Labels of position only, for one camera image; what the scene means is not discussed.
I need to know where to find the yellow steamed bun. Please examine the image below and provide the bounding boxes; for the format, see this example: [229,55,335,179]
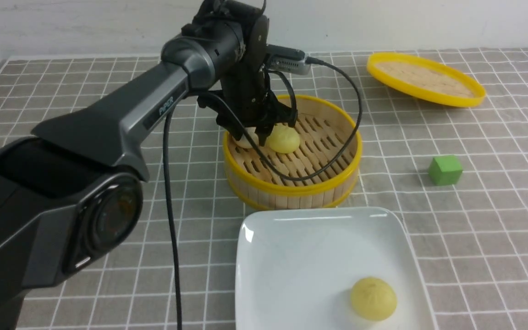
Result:
[266,125,301,154]
[350,276,398,322]

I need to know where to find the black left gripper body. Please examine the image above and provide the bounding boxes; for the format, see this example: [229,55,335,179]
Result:
[197,62,298,132]

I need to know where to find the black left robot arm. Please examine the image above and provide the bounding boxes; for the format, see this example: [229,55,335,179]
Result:
[0,0,297,330]

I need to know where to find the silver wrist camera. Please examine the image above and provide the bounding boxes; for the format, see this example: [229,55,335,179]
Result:
[264,44,311,76]

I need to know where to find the yellow steamed bun on plate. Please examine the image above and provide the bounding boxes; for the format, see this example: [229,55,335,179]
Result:
[350,276,398,322]

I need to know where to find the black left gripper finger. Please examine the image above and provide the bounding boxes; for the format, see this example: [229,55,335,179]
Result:
[258,121,276,146]
[222,121,246,140]

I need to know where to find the bamboo steamer basket yellow rim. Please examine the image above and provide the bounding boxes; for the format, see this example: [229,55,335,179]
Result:
[223,95,363,210]

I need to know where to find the white square plate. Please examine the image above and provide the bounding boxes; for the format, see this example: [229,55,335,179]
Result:
[235,207,437,330]

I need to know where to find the white steamed bun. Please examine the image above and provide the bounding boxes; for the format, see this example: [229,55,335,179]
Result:
[231,127,259,149]

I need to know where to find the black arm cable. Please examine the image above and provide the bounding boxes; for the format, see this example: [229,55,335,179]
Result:
[163,109,183,330]

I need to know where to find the green cube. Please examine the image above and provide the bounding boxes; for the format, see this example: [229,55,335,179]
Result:
[428,154,463,186]

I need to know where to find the yellow bamboo steamer lid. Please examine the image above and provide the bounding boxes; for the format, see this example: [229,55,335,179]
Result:
[367,52,487,107]

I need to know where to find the black camera cable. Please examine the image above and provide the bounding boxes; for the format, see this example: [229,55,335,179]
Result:
[218,57,363,182]

